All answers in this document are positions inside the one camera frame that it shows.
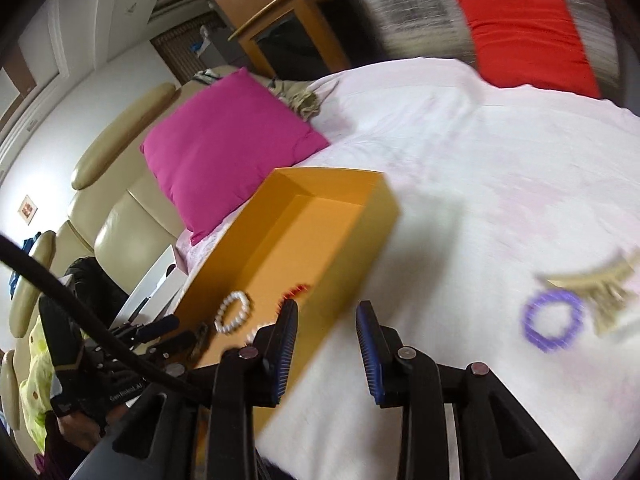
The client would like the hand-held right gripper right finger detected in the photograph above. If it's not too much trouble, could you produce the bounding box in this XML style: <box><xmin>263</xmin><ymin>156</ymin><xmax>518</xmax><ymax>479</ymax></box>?
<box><xmin>355</xmin><ymin>301</ymin><xmax>581</xmax><ymax>480</ymax></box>

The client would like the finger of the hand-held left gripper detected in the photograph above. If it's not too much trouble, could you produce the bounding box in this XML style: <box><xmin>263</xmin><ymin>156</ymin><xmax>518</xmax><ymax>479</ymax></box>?
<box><xmin>147</xmin><ymin>330</ymin><xmax>198</xmax><ymax>363</ymax></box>
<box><xmin>111</xmin><ymin>314</ymin><xmax>181</xmax><ymax>347</ymax></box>

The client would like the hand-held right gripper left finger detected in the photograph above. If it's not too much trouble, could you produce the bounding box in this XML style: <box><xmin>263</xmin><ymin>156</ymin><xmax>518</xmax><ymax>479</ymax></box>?
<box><xmin>112</xmin><ymin>300</ymin><xmax>301</xmax><ymax>480</ymax></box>

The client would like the red bead bracelet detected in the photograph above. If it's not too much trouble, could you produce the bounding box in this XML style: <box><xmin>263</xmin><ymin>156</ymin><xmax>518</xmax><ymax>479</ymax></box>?
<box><xmin>276</xmin><ymin>283</ymin><xmax>312</xmax><ymax>307</ymax></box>

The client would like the white bead bracelet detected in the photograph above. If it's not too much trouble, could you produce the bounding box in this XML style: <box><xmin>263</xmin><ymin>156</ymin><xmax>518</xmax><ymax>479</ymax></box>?
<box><xmin>214</xmin><ymin>291</ymin><xmax>254</xmax><ymax>336</ymax></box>

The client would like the orange cardboard box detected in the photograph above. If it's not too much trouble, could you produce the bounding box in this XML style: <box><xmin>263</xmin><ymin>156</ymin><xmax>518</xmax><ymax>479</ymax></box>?
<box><xmin>172</xmin><ymin>167</ymin><xmax>402</xmax><ymax>466</ymax></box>

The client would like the person's left forearm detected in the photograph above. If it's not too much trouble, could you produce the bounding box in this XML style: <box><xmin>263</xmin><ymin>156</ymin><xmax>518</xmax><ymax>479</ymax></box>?
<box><xmin>55</xmin><ymin>405</ymin><xmax>113</xmax><ymax>453</ymax></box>

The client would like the white box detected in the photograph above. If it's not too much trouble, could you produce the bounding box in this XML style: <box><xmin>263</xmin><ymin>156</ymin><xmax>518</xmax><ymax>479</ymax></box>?
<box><xmin>119</xmin><ymin>244</ymin><xmax>189</xmax><ymax>333</ymax></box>

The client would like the yellow green cloth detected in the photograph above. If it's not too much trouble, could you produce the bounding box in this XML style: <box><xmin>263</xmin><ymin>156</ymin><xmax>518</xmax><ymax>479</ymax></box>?
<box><xmin>19</xmin><ymin>314</ymin><xmax>63</xmax><ymax>453</ymax></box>

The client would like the beige leather sofa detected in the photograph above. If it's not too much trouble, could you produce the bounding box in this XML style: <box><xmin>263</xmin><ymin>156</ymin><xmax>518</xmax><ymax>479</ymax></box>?
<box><xmin>0</xmin><ymin>65</ymin><xmax>241</xmax><ymax>433</ymax></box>

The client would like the pink pillow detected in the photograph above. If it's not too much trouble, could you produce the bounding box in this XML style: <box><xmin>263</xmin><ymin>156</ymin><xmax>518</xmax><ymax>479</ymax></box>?
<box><xmin>140</xmin><ymin>67</ymin><xmax>332</xmax><ymax>247</ymax></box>

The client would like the white blanket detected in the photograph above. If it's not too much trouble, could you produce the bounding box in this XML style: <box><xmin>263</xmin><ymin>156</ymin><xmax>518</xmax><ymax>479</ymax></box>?
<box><xmin>175</xmin><ymin>57</ymin><xmax>640</xmax><ymax>480</ymax></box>

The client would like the beige hair claw clip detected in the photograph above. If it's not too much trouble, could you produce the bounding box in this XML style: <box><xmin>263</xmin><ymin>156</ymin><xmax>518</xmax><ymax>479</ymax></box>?
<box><xmin>535</xmin><ymin>249</ymin><xmax>640</xmax><ymax>337</ymax></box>

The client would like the dark window blind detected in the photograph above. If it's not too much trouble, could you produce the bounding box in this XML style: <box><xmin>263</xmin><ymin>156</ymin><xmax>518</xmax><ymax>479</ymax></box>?
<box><xmin>150</xmin><ymin>10</ymin><xmax>238</xmax><ymax>85</ymax></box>

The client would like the curved wooden cabinet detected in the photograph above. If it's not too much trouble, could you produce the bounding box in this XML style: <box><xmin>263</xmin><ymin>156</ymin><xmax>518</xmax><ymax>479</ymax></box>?
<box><xmin>207</xmin><ymin>0</ymin><xmax>353</xmax><ymax>78</ymax></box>

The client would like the small red pillow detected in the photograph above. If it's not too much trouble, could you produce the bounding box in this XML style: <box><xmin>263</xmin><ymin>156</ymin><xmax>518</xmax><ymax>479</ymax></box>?
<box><xmin>456</xmin><ymin>0</ymin><xmax>602</xmax><ymax>99</ymax></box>

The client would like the silver insulation sheet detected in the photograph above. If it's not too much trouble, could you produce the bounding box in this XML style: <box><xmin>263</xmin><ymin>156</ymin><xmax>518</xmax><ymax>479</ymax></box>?
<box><xmin>327</xmin><ymin>0</ymin><xmax>618</xmax><ymax>88</ymax></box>

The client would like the purple bead bracelet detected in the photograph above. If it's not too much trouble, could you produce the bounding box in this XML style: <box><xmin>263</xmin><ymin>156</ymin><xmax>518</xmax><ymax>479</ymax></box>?
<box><xmin>522</xmin><ymin>287</ymin><xmax>586</xmax><ymax>354</ymax></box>

